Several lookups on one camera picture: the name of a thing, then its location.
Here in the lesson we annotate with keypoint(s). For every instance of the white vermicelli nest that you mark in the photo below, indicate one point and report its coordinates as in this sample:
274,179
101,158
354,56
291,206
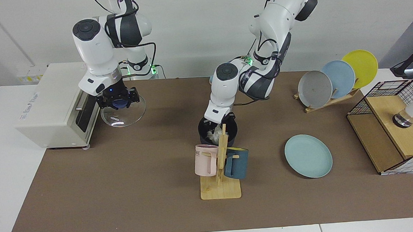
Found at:
215,135

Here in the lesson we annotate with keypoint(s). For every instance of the glass lid with blue knob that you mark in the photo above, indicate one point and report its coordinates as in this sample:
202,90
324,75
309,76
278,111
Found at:
125,116

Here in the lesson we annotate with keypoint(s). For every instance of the teal round plate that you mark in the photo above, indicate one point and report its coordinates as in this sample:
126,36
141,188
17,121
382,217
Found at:
307,156

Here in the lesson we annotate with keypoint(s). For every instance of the grey plate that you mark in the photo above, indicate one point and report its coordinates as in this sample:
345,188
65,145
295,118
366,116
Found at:
314,91

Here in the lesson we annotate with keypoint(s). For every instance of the wooden plate rack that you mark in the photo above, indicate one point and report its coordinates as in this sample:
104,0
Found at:
327,103

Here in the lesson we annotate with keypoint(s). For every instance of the light blue plate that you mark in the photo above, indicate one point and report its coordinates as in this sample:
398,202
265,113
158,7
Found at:
344,78

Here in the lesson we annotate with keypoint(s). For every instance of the yellow plate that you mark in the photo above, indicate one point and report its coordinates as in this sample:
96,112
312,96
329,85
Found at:
364,65

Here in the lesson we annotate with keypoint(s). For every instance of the dark blue cup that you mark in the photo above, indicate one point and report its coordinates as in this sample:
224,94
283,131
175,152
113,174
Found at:
239,165

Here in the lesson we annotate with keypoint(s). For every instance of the pink cup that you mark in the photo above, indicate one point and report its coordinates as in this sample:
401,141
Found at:
204,162

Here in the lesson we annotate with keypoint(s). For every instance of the pale toaster oven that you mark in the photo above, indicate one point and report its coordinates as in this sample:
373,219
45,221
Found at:
51,113

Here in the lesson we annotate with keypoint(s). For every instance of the wooden cup stand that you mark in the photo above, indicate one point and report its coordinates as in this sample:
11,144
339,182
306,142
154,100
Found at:
220,189

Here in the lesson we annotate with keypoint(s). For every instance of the brown table cloth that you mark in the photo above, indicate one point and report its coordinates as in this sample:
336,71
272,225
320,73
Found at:
125,191

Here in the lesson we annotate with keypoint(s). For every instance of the black stand pole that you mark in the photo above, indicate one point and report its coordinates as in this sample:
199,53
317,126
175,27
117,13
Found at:
402,69

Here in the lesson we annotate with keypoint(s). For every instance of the white wall outlet box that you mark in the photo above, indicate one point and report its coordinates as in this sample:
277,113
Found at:
31,75

